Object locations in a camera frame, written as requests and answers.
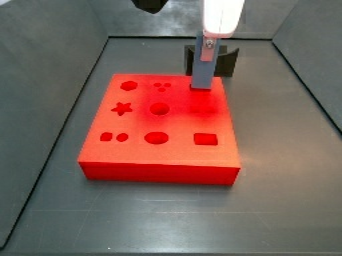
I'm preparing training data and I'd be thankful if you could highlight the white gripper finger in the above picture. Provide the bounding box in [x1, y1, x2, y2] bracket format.
[201, 0, 245, 62]

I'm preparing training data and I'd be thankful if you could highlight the black overhead object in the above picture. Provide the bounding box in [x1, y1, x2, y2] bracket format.
[131, 0, 169, 14]

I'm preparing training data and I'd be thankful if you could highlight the black curved holder stand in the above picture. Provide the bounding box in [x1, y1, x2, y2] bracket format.
[185, 45, 240, 77]

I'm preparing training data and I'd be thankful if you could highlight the red shape sorter block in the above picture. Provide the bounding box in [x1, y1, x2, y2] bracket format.
[78, 74, 241, 185]

